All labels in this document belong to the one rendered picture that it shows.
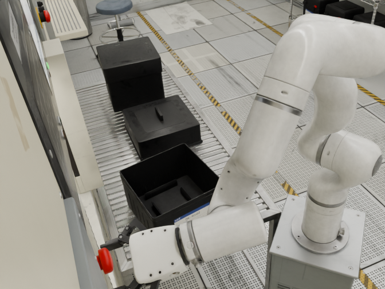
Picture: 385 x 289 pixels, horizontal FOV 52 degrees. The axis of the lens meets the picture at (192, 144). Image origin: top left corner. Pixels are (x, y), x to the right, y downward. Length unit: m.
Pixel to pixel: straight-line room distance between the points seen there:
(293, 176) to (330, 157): 1.61
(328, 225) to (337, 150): 0.30
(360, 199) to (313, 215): 1.37
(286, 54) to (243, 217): 0.30
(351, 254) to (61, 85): 1.05
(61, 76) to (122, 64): 0.76
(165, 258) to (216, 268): 1.48
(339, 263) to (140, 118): 1.01
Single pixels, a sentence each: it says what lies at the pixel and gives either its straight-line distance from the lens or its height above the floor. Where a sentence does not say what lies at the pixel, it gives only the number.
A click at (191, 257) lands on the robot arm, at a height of 1.25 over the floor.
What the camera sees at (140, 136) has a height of 0.86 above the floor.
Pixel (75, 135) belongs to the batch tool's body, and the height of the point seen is 1.12.
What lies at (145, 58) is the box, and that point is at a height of 1.01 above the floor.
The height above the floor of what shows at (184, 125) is 0.86.
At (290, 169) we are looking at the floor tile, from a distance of 2.79.
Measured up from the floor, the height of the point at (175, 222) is 0.87.
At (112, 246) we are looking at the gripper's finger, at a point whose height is 1.22.
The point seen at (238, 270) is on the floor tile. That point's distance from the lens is 2.24.
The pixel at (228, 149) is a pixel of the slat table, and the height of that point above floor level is 0.76.
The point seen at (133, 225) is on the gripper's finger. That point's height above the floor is 1.24.
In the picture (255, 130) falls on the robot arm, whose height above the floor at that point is 1.44.
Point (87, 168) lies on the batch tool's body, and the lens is 1.43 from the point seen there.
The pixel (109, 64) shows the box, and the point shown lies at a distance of 1.98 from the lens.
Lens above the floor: 1.87
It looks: 39 degrees down
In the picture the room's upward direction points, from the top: 6 degrees counter-clockwise
